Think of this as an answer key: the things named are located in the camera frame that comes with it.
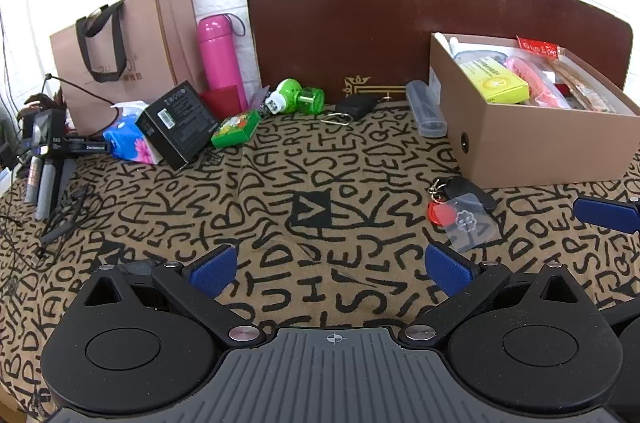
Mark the black key pouch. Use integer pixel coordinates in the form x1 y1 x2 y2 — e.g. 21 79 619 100
334 94 377 120

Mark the red round key tag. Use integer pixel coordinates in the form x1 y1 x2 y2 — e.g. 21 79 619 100
426 200 456 226

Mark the pink paper shopping bag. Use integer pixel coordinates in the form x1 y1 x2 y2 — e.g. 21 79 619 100
49 0 208 136

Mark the clear plastic case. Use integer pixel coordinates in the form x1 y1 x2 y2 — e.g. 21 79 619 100
406 80 448 138

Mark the green leaf-printed box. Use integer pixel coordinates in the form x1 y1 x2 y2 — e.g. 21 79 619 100
210 110 262 149

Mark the yellow-green box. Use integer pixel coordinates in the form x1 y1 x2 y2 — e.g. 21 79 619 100
459 57 531 104

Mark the pink thermos bottle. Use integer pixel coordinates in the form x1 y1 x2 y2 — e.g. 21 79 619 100
196 14 248 111

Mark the thin black cable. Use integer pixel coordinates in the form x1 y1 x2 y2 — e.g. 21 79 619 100
44 73 117 109

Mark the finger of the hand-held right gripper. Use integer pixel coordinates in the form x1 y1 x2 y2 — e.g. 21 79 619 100
600 300 640 341
572 196 640 234

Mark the brown cardboard box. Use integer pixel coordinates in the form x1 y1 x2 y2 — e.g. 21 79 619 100
429 32 640 189

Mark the black tripod device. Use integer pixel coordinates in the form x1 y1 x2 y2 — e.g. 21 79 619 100
22 108 111 221

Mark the bagged steel wool scrubber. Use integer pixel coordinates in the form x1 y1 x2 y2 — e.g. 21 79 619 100
248 87 273 116

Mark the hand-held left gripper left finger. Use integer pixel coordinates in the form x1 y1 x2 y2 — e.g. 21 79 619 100
82 245 268 351

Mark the red box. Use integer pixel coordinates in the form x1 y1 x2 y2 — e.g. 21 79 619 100
200 86 243 121

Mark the black cable bundle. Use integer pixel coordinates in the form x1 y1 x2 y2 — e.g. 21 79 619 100
37 186 96 259

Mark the green plug-in mosquito repeller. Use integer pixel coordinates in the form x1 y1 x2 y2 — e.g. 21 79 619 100
260 78 326 116

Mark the black car key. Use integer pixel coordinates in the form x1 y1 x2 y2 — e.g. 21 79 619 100
442 176 496 211

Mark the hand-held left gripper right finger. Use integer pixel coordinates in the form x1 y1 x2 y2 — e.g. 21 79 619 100
397 243 583 349

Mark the brown snack packet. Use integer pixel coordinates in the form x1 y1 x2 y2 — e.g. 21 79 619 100
555 53 616 111

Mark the black box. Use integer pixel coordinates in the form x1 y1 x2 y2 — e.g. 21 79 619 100
135 80 221 170

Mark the white tube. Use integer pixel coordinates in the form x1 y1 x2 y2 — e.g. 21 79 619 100
434 32 463 59

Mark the dark brown wooden board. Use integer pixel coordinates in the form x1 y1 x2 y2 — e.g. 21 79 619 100
246 0 635 104

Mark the blue tissue pack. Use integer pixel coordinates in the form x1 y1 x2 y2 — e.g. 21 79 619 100
102 100 166 166

